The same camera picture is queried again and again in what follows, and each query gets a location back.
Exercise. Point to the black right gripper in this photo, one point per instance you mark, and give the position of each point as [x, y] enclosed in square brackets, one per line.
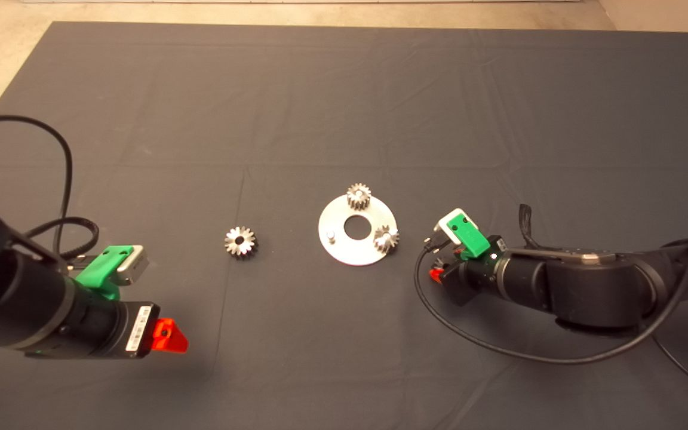
[475, 278]

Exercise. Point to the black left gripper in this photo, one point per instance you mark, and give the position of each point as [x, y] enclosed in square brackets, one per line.
[105, 328]

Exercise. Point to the large steel gear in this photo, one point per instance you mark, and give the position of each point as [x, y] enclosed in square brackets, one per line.
[240, 242]

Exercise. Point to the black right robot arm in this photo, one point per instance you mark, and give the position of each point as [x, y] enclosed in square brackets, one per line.
[595, 286]

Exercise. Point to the round metal plate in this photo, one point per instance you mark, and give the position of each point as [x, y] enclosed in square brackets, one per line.
[356, 251]

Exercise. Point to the dark grey table cloth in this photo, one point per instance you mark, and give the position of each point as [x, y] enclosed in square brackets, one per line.
[344, 89]

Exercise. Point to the green right camera mount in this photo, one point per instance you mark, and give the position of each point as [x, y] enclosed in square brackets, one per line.
[469, 236]

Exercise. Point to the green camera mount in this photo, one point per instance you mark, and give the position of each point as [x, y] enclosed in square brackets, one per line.
[469, 236]
[99, 272]

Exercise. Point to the silver right camera box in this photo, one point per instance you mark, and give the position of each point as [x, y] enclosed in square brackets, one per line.
[448, 222]

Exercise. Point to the silver camera box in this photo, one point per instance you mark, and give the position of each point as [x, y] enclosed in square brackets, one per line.
[136, 266]
[448, 222]

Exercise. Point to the silver left camera box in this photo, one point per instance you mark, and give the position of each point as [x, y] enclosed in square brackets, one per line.
[136, 266]

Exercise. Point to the green left camera mount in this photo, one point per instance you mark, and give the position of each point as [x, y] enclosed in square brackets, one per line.
[99, 272]

